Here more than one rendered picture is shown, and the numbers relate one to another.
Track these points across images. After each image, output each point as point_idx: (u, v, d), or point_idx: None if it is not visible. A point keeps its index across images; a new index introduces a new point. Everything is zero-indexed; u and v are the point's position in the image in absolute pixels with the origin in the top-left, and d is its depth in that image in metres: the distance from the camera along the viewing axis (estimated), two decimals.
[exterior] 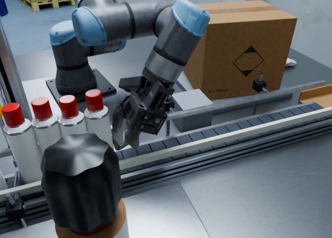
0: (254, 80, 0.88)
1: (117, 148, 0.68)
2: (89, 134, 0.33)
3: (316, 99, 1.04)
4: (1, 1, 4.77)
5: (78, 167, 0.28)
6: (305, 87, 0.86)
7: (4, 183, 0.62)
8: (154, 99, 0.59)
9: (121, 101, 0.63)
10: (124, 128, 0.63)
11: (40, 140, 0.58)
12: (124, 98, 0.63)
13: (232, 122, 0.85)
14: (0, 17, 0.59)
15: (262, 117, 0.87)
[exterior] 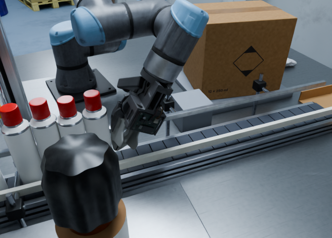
0: (254, 80, 0.88)
1: (116, 149, 0.68)
2: (89, 134, 0.33)
3: (316, 99, 1.04)
4: (1, 1, 4.77)
5: (78, 167, 0.28)
6: (305, 87, 0.86)
7: (4, 183, 0.62)
8: (153, 99, 0.59)
9: (119, 101, 0.63)
10: (123, 128, 0.63)
11: (38, 140, 0.58)
12: (122, 98, 0.63)
13: (232, 122, 0.85)
14: (0, 17, 0.59)
15: (262, 117, 0.87)
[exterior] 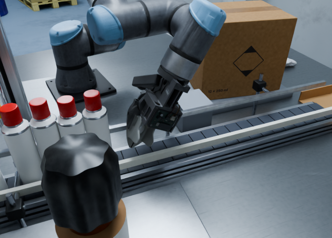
0: (254, 80, 0.88)
1: (131, 146, 0.69)
2: (89, 134, 0.33)
3: (316, 99, 1.04)
4: (1, 1, 4.77)
5: (78, 167, 0.28)
6: (305, 87, 0.86)
7: (4, 183, 0.62)
8: (170, 97, 0.60)
9: (136, 99, 0.64)
10: (139, 126, 0.64)
11: (38, 140, 0.58)
12: (139, 96, 0.64)
13: (232, 122, 0.85)
14: (0, 17, 0.59)
15: (262, 117, 0.87)
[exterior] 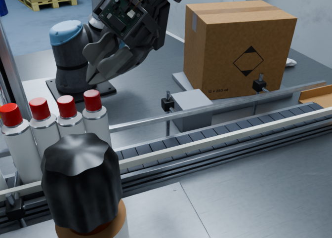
0: (254, 80, 0.88)
1: (89, 80, 0.49)
2: (89, 134, 0.33)
3: (316, 99, 1.04)
4: (1, 1, 4.77)
5: (78, 167, 0.28)
6: (305, 87, 0.86)
7: (4, 183, 0.62)
8: None
9: None
10: (101, 38, 0.47)
11: (38, 140, 0.58)
12: None
13: (232, 122, 0.85)
14: (0, 17, 0.59)
15: (262, 117, 0.87)
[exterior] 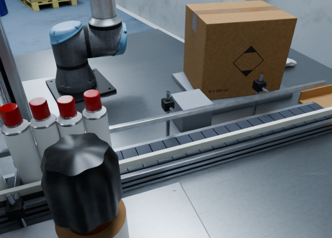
0: (254, 80, 0.88)
1: None
2: (89, 134, 0.33)
3: (316, 99, 1.04)
4: (1, 1, 4.77)
5: (78, 167, 0.28)
6: (305, 87, 0.86)
7: (4, 183, 0.62)
8: None
9: None
10: None
11: (38, 140, 0.58)
12: None
13: (232, 122, 0.85)
14: (0, 17, 0.59)
15: (262, 117, 0.87)
